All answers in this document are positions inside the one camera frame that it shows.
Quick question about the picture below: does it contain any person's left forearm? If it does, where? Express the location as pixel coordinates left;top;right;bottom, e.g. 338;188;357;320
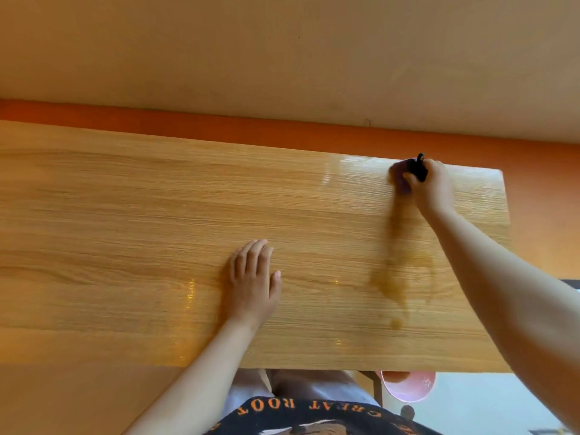
122;314;259;435

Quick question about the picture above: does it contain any person's right hand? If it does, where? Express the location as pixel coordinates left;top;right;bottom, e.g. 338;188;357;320
402;158;456;221

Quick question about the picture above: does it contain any wooden table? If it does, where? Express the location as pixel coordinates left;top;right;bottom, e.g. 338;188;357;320
0;120;514;374

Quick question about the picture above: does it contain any pink plastic bucket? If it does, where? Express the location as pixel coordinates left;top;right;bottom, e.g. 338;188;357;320
376;370;437;404

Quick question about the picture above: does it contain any person's right forearm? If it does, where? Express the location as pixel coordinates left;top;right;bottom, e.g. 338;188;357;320
424;207;580;433

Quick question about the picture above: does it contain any black orange printed t-shirt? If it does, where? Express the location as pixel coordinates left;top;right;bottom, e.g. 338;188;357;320
204;396;443;435

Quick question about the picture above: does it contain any person's left hand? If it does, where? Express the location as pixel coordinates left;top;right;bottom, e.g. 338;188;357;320
224;239;283;332

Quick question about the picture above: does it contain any purple cleaning cloth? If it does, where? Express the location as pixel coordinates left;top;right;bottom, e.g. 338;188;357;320
387;152;429;196

